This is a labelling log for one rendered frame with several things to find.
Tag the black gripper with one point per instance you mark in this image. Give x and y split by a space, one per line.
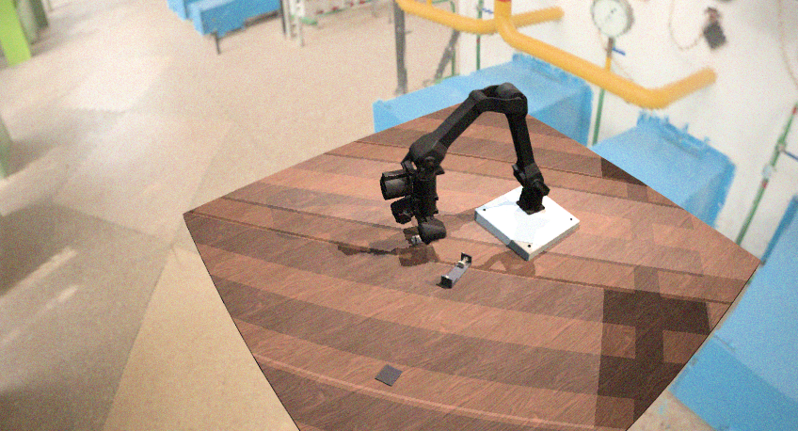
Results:
430 228

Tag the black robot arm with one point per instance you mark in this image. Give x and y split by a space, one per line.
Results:
429 151

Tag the grey flat square panel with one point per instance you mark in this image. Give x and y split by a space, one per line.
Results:
389 375

